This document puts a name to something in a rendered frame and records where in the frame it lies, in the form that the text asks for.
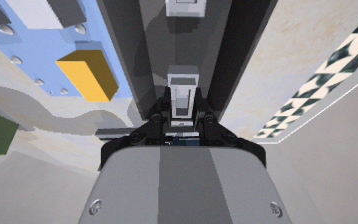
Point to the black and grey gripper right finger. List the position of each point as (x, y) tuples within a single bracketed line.
[(211, 133)]

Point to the yellow rectangular block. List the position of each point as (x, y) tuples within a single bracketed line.
[(88, 70)]

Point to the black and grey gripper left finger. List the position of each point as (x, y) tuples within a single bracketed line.
[(154, 131)]

